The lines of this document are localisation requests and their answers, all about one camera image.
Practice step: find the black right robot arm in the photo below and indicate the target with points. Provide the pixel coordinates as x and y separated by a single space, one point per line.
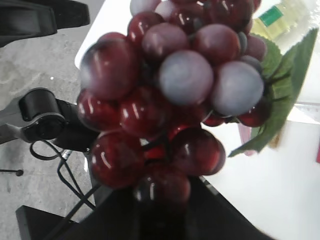
156 190

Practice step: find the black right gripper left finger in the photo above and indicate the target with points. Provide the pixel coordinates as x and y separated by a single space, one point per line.
125 214

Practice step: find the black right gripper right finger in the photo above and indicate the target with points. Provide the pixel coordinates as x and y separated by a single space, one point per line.
210 216

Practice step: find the yellow oil bottle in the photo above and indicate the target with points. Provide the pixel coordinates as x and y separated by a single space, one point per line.
279 19

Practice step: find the purple artificial grape bunch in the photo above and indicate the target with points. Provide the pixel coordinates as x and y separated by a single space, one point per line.
195 60

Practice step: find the clear plastic ruler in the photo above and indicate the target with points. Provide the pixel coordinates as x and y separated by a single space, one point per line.
305 112

